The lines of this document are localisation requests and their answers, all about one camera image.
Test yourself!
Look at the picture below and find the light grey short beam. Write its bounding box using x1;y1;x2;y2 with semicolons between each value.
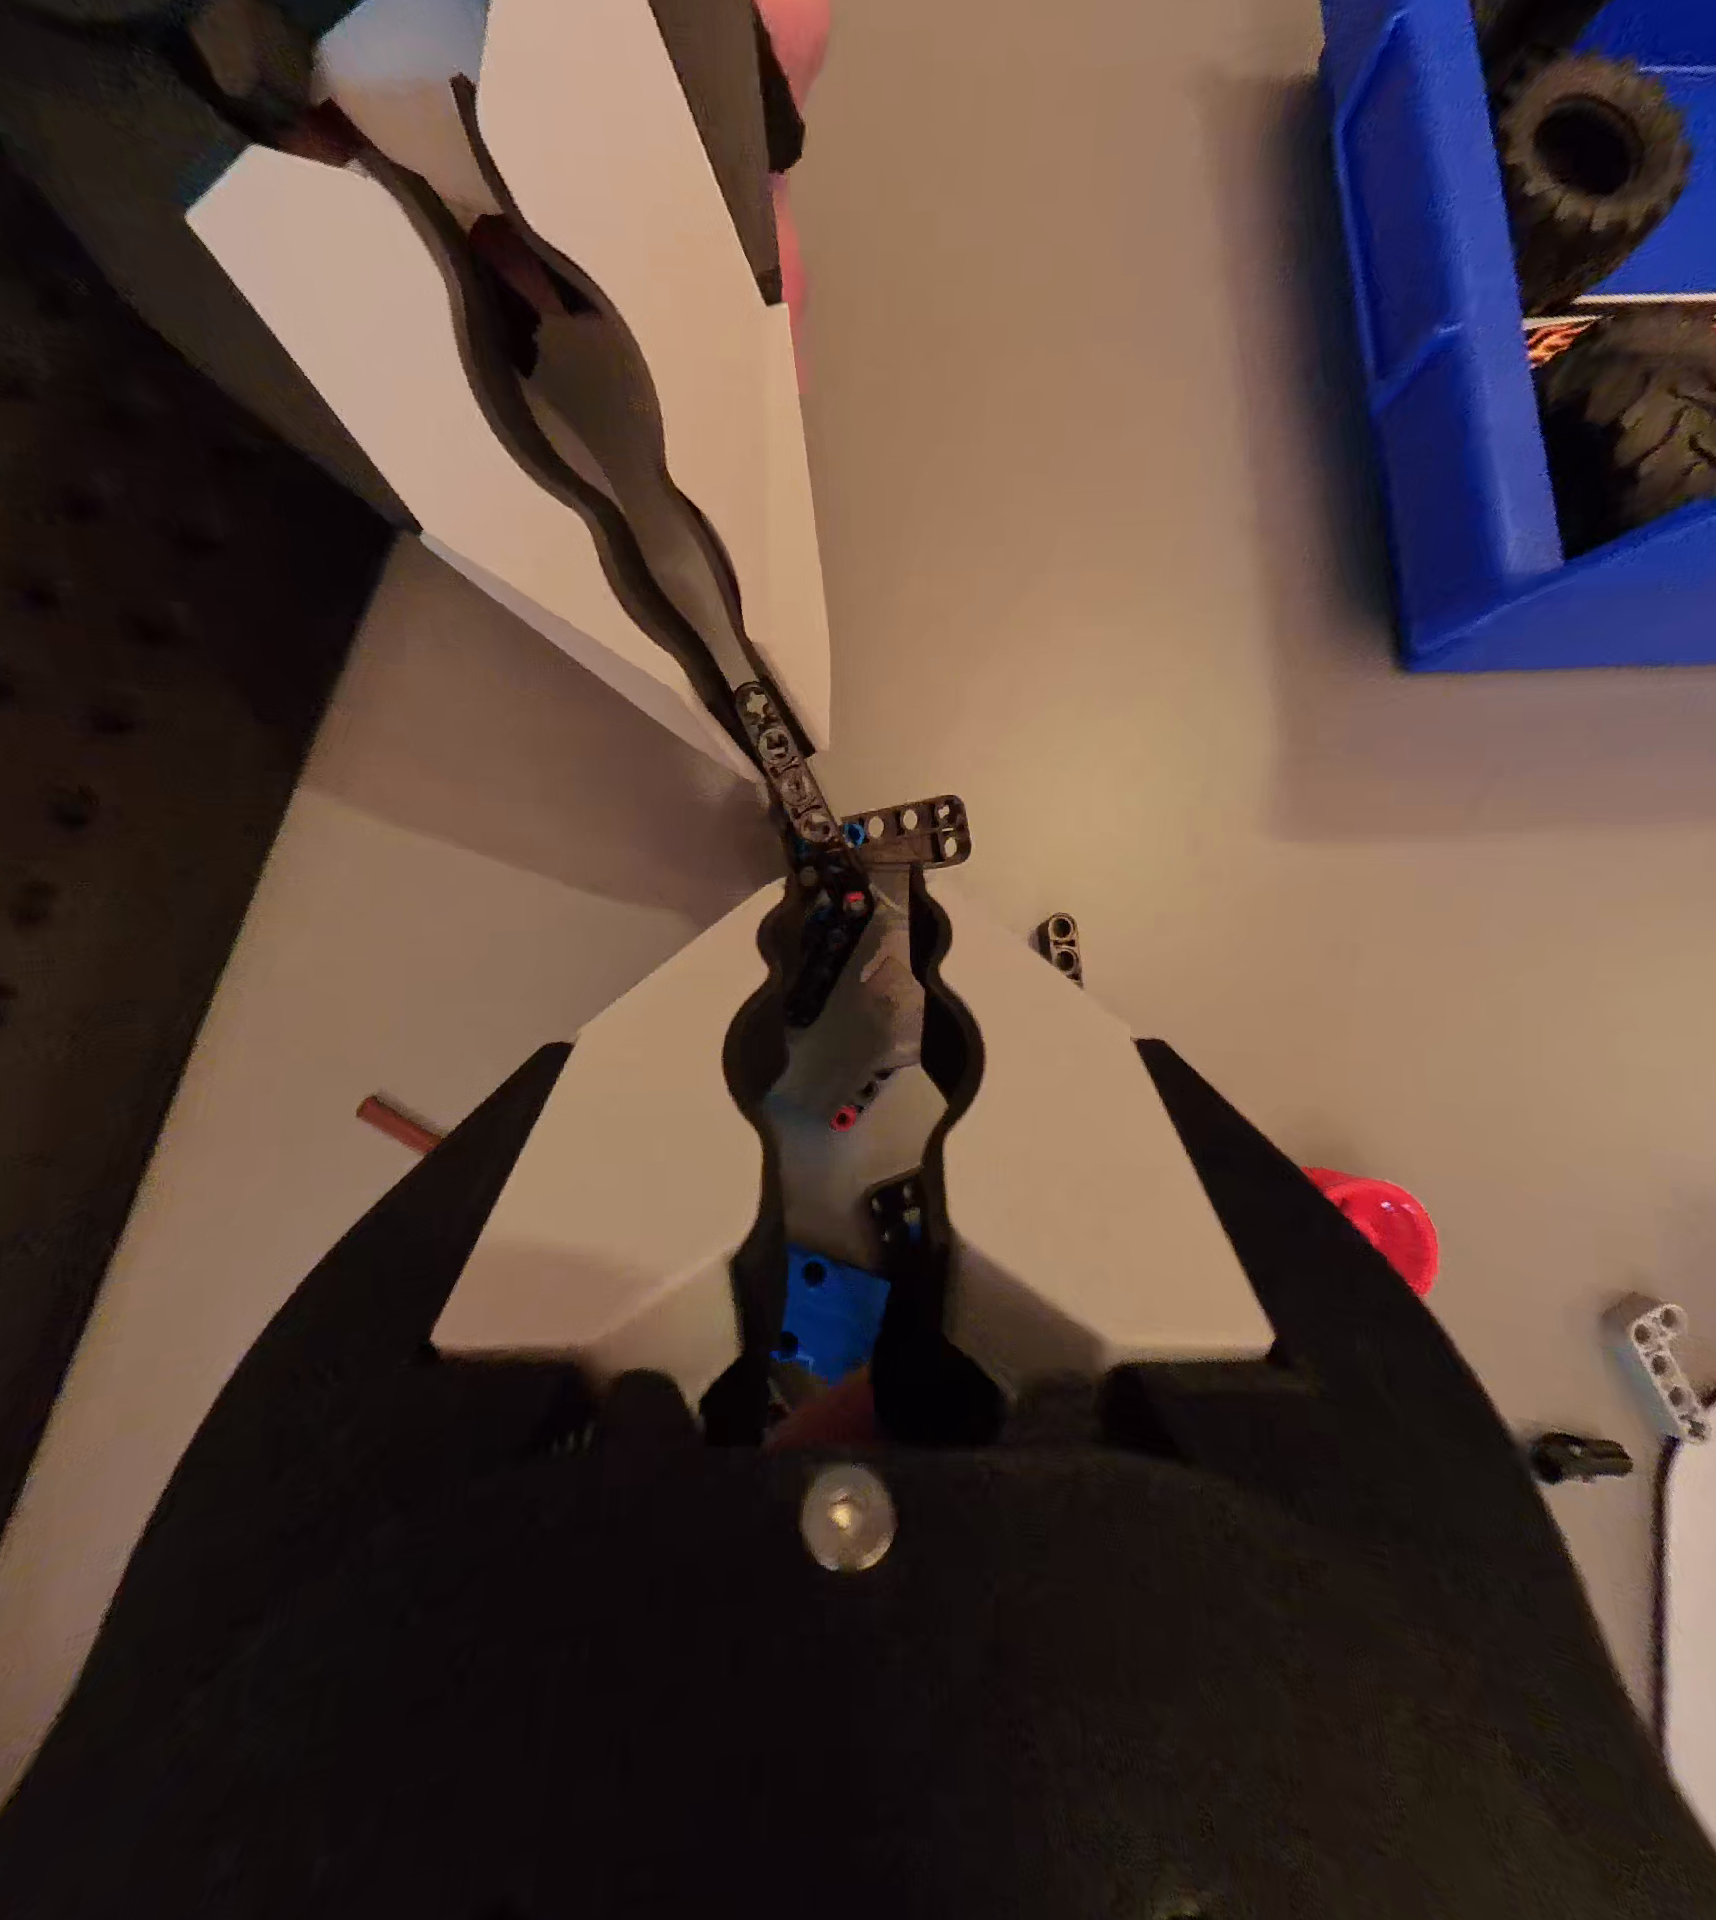
1601;1296;1716;1446

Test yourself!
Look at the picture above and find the blue curved shell panel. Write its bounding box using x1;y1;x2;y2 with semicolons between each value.
774;1244;898;1391

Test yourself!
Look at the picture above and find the black rubber tyre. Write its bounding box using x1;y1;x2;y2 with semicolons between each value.
1487;52;1691;319
1531;307;1716;558

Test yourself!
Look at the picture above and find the grey desk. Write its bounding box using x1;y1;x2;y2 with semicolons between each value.
0;0;1716;1878

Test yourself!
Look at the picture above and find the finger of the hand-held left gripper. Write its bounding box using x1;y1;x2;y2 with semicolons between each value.
181;138;785;791
451;0;835;756

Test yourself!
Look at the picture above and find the blue plastic bin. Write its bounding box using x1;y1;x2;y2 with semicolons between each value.
1313;0;1716;674

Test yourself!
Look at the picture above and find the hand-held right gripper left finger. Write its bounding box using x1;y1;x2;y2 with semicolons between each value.
430;877;791;1413

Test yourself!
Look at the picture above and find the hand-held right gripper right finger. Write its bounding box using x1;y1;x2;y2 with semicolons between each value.
910;870;1277;1404

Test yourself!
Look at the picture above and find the dark perforated panel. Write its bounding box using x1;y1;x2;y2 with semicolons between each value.
0;151;402;1789

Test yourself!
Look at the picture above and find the red wheel hub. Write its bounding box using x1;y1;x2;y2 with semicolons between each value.
1300;1167;1441;1301

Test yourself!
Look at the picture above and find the person's left hand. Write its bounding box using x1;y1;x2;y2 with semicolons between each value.
752;0;838;319

